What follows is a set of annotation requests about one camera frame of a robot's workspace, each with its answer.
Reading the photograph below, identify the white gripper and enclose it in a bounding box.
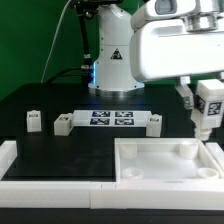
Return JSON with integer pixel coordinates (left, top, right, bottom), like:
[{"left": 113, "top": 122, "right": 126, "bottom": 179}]
[{"left": 130, "top": 18, "right": 224, "bottom": 110}]

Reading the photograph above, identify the white square table top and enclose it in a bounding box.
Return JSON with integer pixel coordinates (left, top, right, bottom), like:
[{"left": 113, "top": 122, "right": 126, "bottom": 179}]
[{"left": 114, "top": 138, "right": 224, "bottom": 182}]

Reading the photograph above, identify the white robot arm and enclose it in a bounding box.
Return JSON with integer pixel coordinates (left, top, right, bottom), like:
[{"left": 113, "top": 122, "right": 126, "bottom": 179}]
[{"left": 89, "top": 0, "right": 224, "bottom": 109}]

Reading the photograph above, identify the white U-shaped fence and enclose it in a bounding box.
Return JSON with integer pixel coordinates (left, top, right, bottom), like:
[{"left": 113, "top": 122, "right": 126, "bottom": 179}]
[{"left": 0, "top": 141, "right": 224, "bottom": 210}]

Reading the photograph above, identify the black cable bundle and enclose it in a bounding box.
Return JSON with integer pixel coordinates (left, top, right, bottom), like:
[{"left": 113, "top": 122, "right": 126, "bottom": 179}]
[{"left": 44, "top": 65, "right": 93, "bottom": 84}]

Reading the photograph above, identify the white marker base plate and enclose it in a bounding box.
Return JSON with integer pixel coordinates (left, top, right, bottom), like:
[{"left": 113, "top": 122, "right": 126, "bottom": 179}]
[{"left": 73, "top": 110, "right": 151, "bottom": 127}]

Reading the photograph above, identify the white cable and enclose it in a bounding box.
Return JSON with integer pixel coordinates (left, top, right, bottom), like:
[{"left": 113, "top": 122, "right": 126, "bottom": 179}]
[{"left": 40, "top": 0, "right": 73, "bottom": 84}]

